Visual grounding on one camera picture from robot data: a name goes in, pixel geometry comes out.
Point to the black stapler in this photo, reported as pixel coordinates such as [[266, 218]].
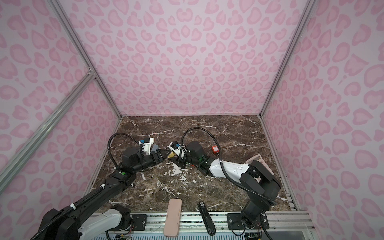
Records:
[[208, 222]]

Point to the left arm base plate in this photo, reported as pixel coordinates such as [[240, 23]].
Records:
[[135, 222]]

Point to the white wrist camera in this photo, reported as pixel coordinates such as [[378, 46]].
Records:
[[146, 145], [177, 148]]

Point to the pink calculator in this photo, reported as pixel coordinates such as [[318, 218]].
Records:
[[261, 160]]

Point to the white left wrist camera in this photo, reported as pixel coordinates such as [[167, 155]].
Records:
[[146, 145]]

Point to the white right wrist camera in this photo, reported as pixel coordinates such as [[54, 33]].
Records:
[[177, 148]]

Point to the aluminium front rail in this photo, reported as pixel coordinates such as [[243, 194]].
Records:
[[291, 225]]

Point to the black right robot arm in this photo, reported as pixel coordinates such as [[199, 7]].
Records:
[[254, 177]]

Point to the pink rectangular case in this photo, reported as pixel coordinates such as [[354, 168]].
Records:
[[172, 222]]

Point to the red padlock far right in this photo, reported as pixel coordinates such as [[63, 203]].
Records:
[[215, 149]]

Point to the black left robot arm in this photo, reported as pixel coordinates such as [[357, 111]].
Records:
[[66, 223]]

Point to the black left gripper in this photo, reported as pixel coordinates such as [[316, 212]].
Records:
[[159, 156]]

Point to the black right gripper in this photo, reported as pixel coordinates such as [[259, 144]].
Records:
[[178, 162]]

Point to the blue grey stapler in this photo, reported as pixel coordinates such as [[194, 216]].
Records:
[[154, 148]]

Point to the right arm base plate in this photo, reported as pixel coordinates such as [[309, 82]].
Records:
[[239, 221]]

